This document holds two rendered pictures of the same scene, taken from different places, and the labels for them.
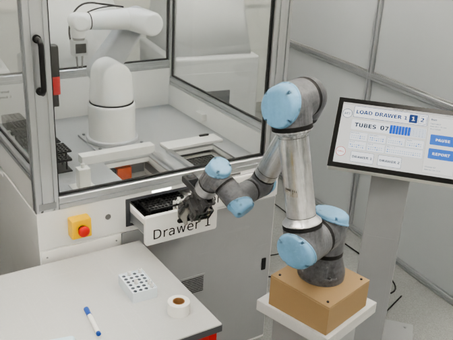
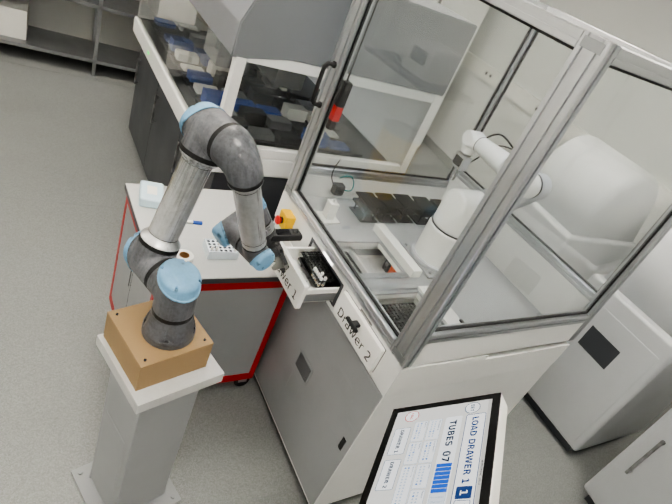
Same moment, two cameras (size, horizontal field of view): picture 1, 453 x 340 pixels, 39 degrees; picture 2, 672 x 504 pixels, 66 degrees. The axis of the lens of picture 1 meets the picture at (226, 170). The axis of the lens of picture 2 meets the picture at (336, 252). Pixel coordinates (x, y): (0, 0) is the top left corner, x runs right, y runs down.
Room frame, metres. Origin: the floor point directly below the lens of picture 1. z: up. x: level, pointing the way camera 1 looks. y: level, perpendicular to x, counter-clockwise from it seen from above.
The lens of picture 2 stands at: (1.97, -1.42, 2.02)
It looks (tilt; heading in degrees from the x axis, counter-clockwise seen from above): 32 degrees down; 83
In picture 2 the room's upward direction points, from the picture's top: 25 degrees clockwise
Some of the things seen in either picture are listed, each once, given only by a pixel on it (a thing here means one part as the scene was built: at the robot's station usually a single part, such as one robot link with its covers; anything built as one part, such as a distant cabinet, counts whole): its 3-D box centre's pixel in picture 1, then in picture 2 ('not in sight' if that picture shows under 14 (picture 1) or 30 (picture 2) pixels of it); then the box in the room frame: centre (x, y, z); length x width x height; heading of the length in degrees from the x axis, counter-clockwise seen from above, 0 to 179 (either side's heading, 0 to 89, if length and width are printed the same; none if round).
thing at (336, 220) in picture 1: (327, 229); (176, 288); (1.75, -0.32, 1.03); 0.13 x 0.12 x 0.14; 143
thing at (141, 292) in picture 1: (137, 285); (220, 249); (1.77, 0.27, 0.78); 0.12 x 0.08 x 0.04; 32
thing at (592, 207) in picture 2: not in sight; (592, 223); (2.86, 0.06, 1.52); 0.87 x 0.01 x 0.86; 34
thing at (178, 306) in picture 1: (178, 306); (183, 259); (1.66, 0.13, 0.78); 0.07 x 0.07 x 0.04
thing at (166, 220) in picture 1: (181, 222); (287, 271); (2.04, 0.15, 0.87); 0.29 x 0.02 x 0.11; 124
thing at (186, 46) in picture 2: not in sight; (267, 54); (1.50, 1.85, 1.13); 1.78 x 1.14 x 0.45; 124
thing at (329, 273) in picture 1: (323, 260); (171, 318); (1.76, -0.32, 0.91); 0.15 x 0.15 x 0.10
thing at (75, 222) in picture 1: (79, 227); (285, 220); (1.96, 0.50, 0.88); 0.07 x 0.05 x 0.07; 124
